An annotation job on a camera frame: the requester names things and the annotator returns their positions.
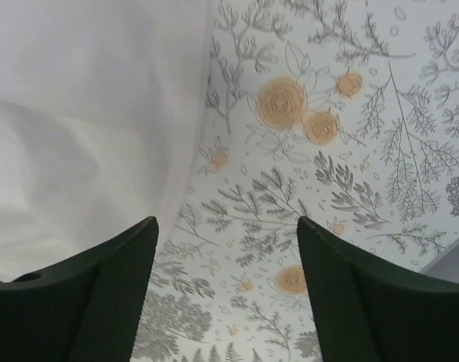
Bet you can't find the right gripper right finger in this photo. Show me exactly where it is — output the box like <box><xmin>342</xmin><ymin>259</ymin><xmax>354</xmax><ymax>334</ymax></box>
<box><xmin>297</xmin><ymin>216</ymin><xmax>459</xmax><ymax>361</ymax></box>

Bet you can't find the white t shirt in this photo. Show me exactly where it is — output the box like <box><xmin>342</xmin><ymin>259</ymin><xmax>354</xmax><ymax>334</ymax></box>
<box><xmin>0</xmin><ymin>1</ymin><xmax>212</xmax><ymax>281</ymax></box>

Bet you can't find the floral tablecloth mat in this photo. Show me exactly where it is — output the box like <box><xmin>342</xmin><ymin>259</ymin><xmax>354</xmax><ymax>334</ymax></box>
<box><xmin>133</xmin><ymin>1</ymin><xmax>459</xmax><ymax>361</ymax></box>

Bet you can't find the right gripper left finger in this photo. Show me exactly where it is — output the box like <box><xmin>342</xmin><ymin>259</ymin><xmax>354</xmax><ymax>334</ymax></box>
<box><xmin>0</xmin><ymin>216</ymin><xmax>158</xmax><ymax>362</ymax></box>

